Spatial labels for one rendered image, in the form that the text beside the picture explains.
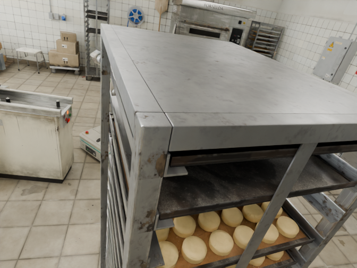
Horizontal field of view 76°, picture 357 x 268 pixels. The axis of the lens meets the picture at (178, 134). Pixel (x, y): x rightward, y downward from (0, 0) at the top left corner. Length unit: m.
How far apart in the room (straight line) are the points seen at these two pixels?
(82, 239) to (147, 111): 2.16
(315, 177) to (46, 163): 2.46
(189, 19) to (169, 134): 5.04
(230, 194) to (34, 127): 2.24
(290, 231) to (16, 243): 2.18
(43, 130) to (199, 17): 3.88
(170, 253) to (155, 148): 0.30
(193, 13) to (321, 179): 4.89
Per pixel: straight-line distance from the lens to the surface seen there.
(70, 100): 2.56
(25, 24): 6.54
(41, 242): 2.41
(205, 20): 5.33
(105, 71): 0.82
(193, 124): 0.22
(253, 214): 0.61
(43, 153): 2.61
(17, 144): 2.67
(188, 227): 0.53
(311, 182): 0.51
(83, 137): 3.13
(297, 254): 0.73
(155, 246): 0.41
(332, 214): 0.63
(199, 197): 0.36
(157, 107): 0.25
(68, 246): 2.33
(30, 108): 2.41
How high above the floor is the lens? 1.92
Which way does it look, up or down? 30 degrees down
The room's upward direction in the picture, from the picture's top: 11 degrees clockwise
